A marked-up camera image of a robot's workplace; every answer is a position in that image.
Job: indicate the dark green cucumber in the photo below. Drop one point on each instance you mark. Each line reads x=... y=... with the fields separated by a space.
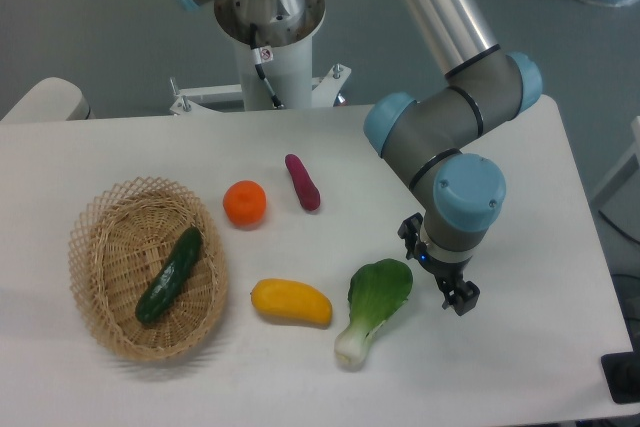
x=168 y=283

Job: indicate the purple sweet potato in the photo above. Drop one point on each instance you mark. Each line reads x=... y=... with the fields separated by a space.
x=306 y=191

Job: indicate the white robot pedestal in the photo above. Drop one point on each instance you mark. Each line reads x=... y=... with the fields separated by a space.
x=273 y=47

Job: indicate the orange tangerine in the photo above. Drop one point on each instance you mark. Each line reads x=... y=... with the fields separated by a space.
x=245 y=203

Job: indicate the white furniture frame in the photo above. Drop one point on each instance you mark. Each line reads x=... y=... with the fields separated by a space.
x=622 y=170

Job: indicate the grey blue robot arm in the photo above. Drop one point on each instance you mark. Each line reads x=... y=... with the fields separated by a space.
x=423 y=142

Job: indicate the white chair armrest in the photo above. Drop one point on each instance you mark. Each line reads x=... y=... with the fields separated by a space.
x=51 y=100

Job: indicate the black device at table edge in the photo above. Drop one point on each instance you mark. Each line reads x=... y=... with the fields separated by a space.
x=621 y=372

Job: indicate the yellow mango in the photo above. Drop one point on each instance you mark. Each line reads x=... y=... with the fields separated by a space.
x=291 y=300

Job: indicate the woven wicker basket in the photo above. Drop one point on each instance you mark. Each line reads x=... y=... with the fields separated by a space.
x=117 y=247

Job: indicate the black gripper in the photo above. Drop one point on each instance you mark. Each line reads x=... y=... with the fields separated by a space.
x=445 y=265

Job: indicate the green bok choy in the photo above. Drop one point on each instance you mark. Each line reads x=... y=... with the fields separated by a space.
x=376 y=292

